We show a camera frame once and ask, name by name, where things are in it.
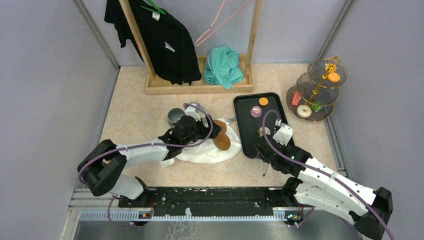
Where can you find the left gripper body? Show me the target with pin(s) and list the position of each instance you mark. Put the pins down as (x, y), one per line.
(200, 132)

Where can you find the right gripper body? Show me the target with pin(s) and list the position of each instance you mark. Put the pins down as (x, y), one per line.
(272, 163)

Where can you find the white glazed donut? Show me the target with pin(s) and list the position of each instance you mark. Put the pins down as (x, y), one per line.
(303, 111)

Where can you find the red cake slice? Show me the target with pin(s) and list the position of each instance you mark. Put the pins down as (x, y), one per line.
(295, 100)

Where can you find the green cake slice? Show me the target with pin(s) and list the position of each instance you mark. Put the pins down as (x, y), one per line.
(317, 106)

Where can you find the chocolate biscuit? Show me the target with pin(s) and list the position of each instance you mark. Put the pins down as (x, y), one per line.
(264, 131)

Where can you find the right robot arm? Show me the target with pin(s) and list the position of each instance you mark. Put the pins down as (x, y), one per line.
(312, 183)

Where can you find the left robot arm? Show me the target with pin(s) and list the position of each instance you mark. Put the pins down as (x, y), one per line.
(101, 171)

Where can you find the grey-blue ceramic mug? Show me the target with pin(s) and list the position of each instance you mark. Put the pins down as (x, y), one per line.
(174, 115)

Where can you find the white speckled mug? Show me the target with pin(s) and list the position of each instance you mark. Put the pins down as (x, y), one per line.
(195, 109)

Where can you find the white towel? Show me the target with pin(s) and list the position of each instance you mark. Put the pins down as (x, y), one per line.
(208, 153)

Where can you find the upper wooden coaster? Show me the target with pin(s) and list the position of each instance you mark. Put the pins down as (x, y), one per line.
(222, 125)

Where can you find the wooden coaster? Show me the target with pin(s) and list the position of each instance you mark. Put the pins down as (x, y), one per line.
(222, 125)
(222, 142)

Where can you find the lower wooden coaster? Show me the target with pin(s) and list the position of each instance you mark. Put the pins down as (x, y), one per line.
(222, 142)

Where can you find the pink cupcake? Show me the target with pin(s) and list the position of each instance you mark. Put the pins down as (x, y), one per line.
(256, 112)

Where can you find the black baking tray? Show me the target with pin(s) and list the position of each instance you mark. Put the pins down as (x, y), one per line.
(248, 126)

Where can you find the orange biscuit on tray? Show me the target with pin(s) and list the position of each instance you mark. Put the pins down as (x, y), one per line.
(263, 101)

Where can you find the wooden clothes rack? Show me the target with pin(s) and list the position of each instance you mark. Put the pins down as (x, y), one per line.
(155, 85)

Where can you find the three-tier glass stand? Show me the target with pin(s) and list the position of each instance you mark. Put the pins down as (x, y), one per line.
(313, 85)

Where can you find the teal cloth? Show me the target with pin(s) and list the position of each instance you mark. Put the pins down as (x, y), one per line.
(221, 67)

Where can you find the black t-shirt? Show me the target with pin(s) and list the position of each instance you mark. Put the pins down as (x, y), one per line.
(169, 45)

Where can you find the orange macaron on stand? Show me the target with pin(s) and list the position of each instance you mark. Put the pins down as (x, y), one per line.
(333, 77)

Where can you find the green hanger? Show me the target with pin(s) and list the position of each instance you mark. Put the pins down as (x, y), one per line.
(152, 7)

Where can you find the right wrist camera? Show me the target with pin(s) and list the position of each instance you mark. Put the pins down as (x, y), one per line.
(283, 133)

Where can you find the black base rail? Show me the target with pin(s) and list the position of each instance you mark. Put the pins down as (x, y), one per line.
(224, 203)

